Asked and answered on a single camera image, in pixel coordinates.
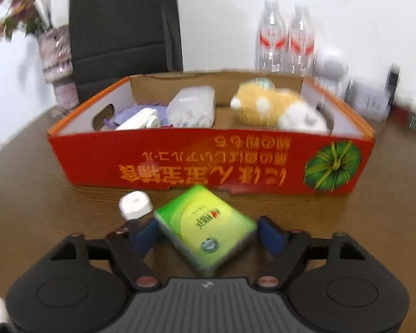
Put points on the yellow and white plush toy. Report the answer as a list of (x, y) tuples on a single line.
[(263, 107)]

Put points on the white round speaker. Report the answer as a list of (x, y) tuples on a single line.
[(331, 67)]

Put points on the purple textured vase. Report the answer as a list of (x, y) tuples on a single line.
[(57, 59)]

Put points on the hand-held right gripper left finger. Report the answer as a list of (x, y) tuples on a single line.
[(145, 234)]

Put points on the white tripod stick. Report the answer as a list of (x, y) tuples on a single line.
[(138, 119)]

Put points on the dark red flat box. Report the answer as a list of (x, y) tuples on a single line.
[(404, 112)]

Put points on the clear water bottle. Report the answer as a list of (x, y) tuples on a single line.
[(271, 38), (301, 41)]

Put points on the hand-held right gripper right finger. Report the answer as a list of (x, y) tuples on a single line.
[(270, 237)]

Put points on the green tissue packet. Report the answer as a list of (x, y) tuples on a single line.
[(201, 225)]

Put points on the black chair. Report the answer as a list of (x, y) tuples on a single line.
[(124, 24)]

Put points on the red cardboard box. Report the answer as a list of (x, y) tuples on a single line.
[(159, 159)]

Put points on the white bottle cap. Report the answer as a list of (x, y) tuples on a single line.
[(135, 206)]

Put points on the white printed box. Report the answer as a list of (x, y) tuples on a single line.
[(367, 100)]

